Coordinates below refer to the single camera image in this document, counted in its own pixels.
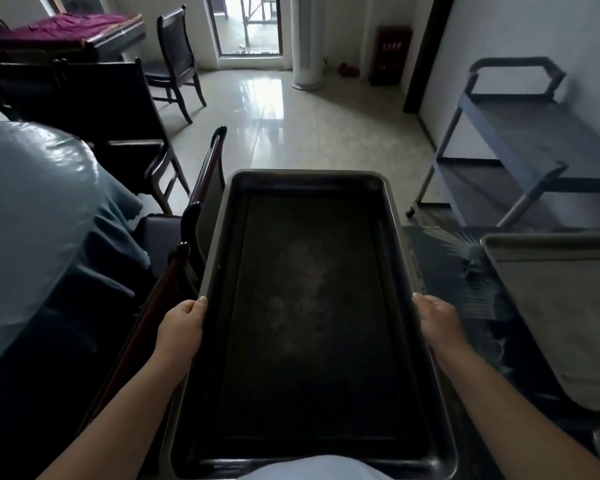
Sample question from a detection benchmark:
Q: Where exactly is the person's right hand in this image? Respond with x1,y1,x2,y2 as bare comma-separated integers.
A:
412,293,473,368

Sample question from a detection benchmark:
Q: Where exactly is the person's left hand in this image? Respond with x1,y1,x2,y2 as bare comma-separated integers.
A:
153,296,208,366

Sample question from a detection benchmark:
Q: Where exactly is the dark rectangular serving tray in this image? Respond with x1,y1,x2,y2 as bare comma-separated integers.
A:
160,169,458,480

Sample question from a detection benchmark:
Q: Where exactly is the person's right forearm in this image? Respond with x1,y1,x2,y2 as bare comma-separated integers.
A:
439,345,600,480

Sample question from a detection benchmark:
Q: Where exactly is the person's left forearm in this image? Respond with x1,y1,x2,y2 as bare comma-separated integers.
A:
36,356,193,480

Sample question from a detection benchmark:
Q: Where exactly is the dark wooden dining chair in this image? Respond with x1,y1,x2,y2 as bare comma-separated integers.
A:
142,5,208,125
0,57,191,215
77,126,228,445

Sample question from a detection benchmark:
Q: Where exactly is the dark patterned table cover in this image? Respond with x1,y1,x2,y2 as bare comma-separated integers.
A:
402,226,600,480

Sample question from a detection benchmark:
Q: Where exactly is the beige rectangular tray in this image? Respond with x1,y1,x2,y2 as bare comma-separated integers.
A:
481,232,600,413

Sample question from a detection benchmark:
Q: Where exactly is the round table with blue cloth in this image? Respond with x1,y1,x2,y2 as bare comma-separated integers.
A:
0,121,153,480

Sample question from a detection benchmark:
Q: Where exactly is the grey service trolley cart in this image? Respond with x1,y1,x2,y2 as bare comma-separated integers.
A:
406,57,600,230

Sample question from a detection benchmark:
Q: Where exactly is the person's white shirt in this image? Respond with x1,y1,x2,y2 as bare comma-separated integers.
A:
237,455,393,480

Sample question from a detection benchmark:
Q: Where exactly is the dark red wooden cabinet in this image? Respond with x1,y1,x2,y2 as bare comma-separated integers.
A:
369,26,414,87

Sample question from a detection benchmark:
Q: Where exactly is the glass door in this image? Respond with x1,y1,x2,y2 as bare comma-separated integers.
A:
204,0,286,58

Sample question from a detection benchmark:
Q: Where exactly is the white standing air conditioner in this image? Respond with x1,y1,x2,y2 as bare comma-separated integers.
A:
290,0,326,91

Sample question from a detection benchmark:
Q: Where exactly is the table with magenta cloth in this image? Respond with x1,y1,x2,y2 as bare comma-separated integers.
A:
0,13,147,63

